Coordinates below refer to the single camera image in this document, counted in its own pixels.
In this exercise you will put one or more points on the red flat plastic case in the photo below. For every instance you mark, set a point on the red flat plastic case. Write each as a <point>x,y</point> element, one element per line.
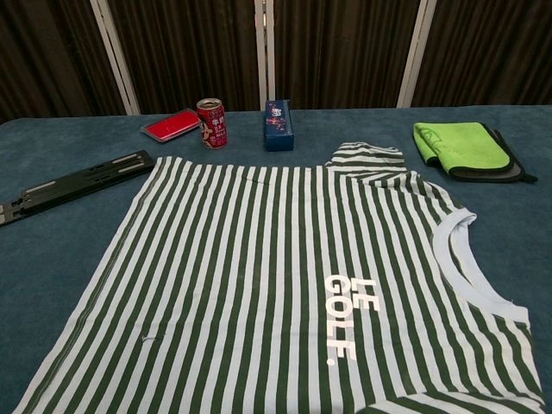
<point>166,127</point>

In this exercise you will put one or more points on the green white striped T-shirt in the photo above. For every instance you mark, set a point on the green white striped T-shirt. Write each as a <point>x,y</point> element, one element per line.
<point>259,259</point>

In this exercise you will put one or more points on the blue rectangular carton box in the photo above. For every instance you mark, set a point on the blue rectangular carton box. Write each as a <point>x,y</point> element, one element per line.
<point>279,129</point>

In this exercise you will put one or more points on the dark pleated partition panel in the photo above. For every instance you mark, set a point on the dark pleated partition panel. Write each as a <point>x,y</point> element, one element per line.
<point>185,52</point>
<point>487,52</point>
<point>345,52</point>
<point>43,52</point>

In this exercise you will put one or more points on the green microfiber cloth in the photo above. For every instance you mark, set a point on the green microfiber cloth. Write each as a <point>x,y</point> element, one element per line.
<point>461,144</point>

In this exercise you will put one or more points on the red drink can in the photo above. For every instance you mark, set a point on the red drink can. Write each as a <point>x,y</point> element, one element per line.
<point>212,127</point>

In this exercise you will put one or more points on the black folding laptop stand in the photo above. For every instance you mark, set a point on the black folding laptop stand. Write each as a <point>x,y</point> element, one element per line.
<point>77,179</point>

